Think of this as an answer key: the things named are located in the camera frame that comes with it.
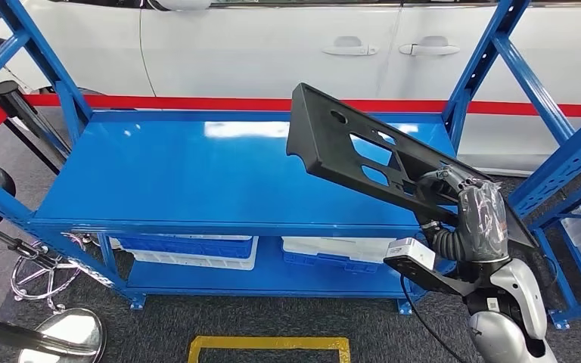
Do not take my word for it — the blue steel shelf rack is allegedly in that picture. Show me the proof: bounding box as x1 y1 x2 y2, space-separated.
528 170 581 330
0 0 581 317

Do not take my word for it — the chrome stanchion with round base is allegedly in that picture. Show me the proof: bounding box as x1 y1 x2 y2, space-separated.
0 308 107 363

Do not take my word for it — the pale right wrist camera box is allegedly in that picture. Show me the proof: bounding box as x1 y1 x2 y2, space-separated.
384 237 478 297

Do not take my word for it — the white car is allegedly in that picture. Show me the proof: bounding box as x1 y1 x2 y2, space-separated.
0 0 581 176

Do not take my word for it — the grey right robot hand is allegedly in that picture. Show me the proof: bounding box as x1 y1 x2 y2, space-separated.
415 166 510 264

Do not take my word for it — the black plastic panel part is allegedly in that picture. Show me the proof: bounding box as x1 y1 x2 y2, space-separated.
286 82 539 252

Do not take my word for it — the blue plastic bin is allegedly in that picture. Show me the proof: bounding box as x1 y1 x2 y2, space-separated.
115 235 256 260
282 250 379 275

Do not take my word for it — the white lattice plastic bin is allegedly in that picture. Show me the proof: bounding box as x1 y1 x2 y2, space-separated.
111 235 260 271

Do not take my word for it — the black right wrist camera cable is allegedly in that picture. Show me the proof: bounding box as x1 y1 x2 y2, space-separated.
399 287 467 363

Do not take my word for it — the dark stanchion post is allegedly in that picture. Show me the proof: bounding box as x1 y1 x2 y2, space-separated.
0 79 73 159

